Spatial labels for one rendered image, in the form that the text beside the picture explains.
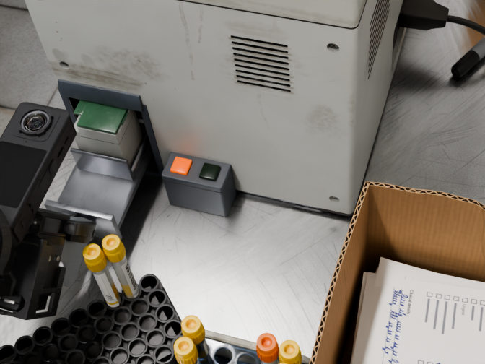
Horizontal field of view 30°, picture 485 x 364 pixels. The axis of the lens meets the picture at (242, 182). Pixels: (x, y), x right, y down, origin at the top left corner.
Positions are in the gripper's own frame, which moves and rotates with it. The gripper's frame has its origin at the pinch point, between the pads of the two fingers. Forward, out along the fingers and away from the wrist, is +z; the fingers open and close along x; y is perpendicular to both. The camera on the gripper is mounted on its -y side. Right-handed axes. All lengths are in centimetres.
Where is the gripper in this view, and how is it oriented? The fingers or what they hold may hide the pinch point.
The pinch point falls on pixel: (79, 222)
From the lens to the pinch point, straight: 82.8
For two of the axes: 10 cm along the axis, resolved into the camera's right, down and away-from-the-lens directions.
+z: 2.3, 0.8, 9.7
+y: -2.2, 9.8, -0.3
